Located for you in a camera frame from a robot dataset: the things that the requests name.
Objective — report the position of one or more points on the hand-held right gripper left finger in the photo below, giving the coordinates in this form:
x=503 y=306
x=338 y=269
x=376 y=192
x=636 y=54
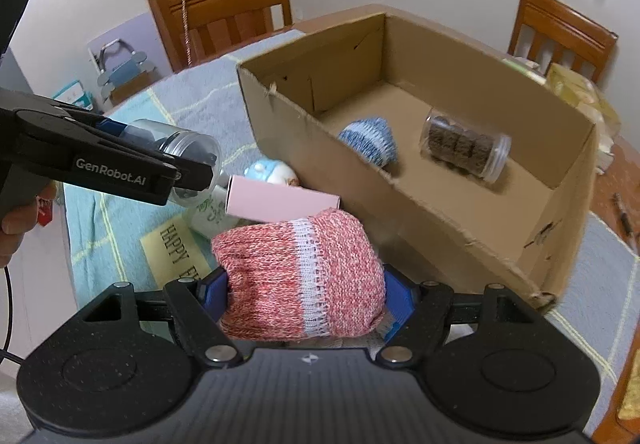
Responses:
x=215 y=291

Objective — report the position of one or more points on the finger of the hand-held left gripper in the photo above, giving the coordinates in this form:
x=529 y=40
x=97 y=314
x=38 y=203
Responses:
x=195 y=176
x=111 y=127

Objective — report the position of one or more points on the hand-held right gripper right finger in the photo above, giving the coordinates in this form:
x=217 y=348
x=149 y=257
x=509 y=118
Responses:
x=397 y=296

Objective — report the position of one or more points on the clear jar dark contents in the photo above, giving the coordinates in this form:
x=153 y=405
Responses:
x=195 y=143

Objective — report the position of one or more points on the white tin green print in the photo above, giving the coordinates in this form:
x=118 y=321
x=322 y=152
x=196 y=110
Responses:
x=210 y=219

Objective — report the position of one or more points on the white blue figurine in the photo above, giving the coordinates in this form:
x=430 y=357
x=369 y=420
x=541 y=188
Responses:
x=270 y=171

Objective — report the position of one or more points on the red knitted sock roll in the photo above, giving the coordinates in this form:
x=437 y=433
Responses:
x=300 y=274

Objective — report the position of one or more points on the cardboard box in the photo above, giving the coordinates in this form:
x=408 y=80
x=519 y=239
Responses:
x=310 y=158

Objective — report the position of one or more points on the person's left hand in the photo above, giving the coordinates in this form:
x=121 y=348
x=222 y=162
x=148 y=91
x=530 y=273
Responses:
x=20 y=221

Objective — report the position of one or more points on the teal box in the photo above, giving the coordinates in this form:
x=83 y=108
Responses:
x=72 y=96

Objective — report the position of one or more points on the folding hand cart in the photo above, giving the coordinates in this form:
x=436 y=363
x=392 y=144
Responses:
x=122 y=73

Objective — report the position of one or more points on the yellow greeting card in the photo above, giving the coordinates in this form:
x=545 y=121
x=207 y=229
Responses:
x=175 y=249

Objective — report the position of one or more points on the pink box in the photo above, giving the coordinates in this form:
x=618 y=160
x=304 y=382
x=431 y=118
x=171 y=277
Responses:
x=270 y=199

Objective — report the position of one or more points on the checkered blanket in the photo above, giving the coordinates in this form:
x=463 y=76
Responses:
x=210 y=93

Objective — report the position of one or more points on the blue knitted sock roll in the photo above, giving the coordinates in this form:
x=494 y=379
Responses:
x=367 y=138

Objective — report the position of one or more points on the clear jar brown contents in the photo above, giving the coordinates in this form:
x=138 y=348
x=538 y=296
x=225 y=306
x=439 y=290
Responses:
x=465 y=143

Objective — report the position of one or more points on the black pen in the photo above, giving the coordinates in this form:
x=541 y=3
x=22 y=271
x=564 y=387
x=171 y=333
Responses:
x=624 y=219

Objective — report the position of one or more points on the beige tissue packets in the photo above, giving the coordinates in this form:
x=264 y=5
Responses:
x=607 y=148

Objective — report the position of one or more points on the green tissue packet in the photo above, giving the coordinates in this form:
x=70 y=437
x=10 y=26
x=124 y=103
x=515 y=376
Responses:
x=522 y=68

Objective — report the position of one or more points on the gold box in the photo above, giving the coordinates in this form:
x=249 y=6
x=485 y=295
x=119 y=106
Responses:
x=575 y=83

